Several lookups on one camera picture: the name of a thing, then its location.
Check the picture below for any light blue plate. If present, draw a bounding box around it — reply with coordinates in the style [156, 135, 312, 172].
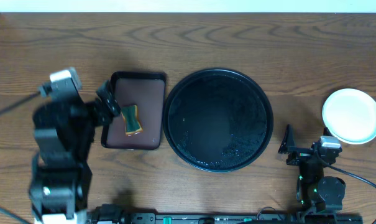
[321, 88, 376, 144]

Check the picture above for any green and orange sponge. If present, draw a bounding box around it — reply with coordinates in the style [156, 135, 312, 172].
[121, 105, 143, 136]

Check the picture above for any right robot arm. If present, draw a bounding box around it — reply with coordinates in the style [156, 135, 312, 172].
[278, 125, 346, 223]

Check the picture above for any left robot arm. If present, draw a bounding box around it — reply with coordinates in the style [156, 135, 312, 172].
[29, 78, 121, 223]

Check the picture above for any black round tray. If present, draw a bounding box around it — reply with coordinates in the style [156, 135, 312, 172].
[162, 68, 273, 172]

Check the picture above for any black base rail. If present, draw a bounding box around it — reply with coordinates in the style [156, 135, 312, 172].
[86, 204, 364, 224]

